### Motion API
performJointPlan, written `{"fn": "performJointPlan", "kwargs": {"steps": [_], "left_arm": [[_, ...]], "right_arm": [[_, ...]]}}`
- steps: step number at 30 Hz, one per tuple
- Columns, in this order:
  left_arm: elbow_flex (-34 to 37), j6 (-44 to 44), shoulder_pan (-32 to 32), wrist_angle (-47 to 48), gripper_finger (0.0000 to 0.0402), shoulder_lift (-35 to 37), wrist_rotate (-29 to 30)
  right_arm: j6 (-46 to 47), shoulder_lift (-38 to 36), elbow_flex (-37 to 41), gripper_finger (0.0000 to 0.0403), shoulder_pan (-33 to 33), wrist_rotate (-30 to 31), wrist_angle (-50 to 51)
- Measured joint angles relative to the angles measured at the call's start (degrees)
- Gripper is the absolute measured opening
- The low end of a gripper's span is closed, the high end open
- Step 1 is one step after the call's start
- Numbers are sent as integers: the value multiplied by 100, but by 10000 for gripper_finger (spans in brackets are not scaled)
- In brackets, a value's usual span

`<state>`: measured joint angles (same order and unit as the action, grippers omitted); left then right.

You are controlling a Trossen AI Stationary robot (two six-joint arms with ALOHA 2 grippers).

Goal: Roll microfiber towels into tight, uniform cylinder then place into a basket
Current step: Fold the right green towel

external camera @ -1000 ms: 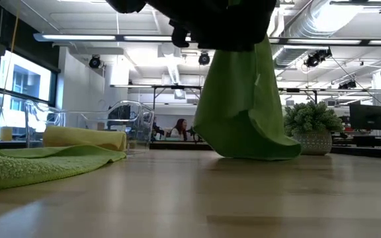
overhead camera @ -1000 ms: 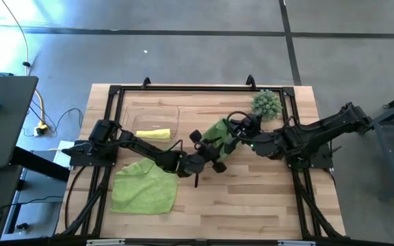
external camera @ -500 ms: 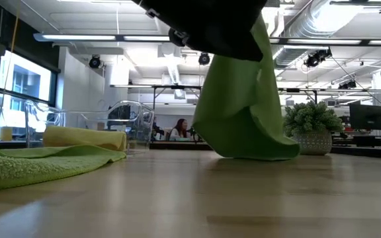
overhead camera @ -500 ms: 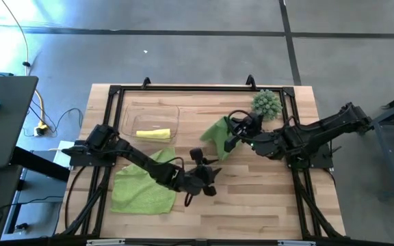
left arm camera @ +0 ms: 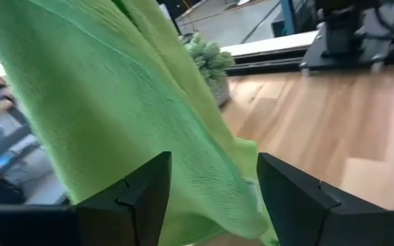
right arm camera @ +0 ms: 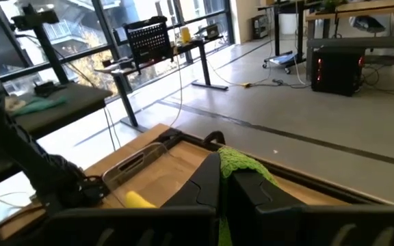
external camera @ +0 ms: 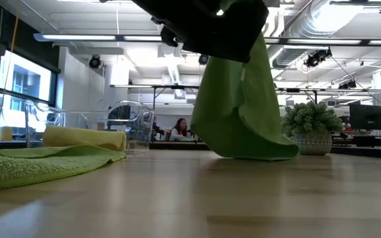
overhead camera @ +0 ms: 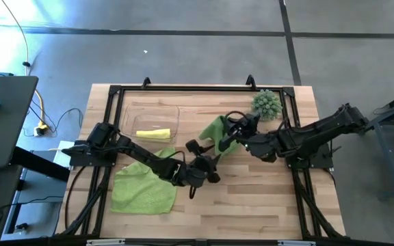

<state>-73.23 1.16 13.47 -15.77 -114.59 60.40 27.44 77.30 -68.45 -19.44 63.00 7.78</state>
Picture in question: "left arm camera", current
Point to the green microfiber towel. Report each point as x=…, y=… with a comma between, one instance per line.
x=98, y=102

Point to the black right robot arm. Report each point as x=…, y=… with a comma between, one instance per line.
x=340, y=34

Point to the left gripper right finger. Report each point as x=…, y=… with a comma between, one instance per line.
x=320, y=222

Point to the black aluminium table frame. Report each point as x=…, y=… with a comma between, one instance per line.
x=265, y=65

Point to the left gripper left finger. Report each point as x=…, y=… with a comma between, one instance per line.
x=115, y=225

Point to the artificial green potted plant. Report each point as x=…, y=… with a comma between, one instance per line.
x=210, y=58

